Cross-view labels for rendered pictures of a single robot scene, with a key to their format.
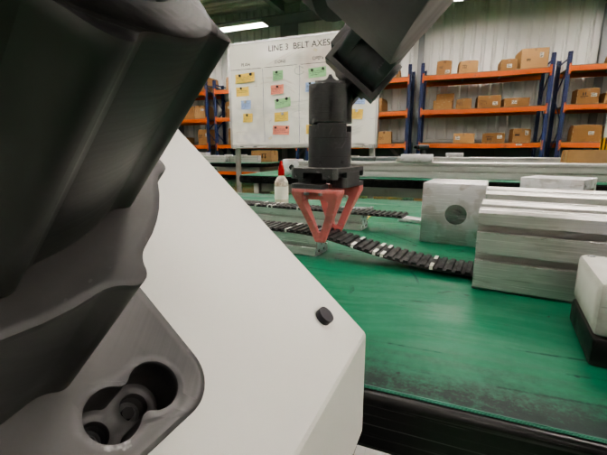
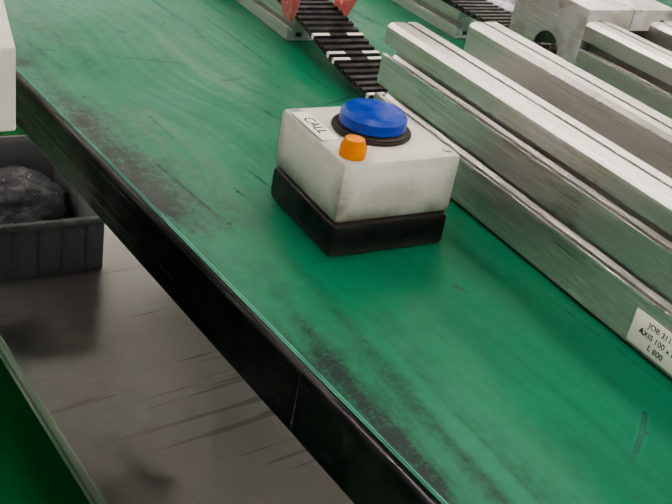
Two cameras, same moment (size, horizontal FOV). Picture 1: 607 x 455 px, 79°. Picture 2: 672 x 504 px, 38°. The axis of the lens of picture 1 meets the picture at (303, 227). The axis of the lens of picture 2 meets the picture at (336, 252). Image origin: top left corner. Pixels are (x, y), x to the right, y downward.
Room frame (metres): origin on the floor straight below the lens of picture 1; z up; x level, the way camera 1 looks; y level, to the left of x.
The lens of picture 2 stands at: (-0.24, -0.50, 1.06)
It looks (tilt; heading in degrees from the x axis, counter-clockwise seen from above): 29 degrees down; 28
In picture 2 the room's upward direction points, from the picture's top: 10 degrees clockwise
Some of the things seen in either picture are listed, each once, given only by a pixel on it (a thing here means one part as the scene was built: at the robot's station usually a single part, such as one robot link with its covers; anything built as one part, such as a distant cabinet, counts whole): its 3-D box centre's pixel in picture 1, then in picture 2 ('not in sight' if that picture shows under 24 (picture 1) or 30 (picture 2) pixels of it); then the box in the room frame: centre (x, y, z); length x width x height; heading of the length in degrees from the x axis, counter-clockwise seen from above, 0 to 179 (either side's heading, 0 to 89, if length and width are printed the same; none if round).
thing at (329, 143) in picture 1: (329, 153); not in sight; (0.50, -0.04, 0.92); 0.10 x 0.07 x 0.07; 152
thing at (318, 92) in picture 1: (330, 106); not in sight; (0.51, -0.04, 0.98); 0.07 x 0.06 x 0.07; 174
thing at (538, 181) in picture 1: (553, 202); not in sight; (0.69, -0.47, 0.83); 0.11 x 0.10 x 0.10; 131
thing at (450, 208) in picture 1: (453, 210); (572, 46); (0.59, -0.25, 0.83); 0.12 x 0.09 x 0.10; 152
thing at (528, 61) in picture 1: (477, 123); not in sight; (9.42, -4.32, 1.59); 2.83 x 0.98 x 3.17; 69
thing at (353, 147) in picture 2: not in sight; (353, 145); (0.20, -0.26, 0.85); 0.02 x 0.02 x 0.01
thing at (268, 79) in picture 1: (300, 145); not in sight; (3.64, 0.03, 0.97); 1.50 x 0.50 x 1.95; 69
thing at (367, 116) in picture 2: not in sight; (372, 124); (0.24, -0.25, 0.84); 0.04 x 0.04 x 0.02
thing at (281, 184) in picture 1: (281, 182); not in sight; (0.99, 0.06, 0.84); 0.04 x 0.04 x 0.12
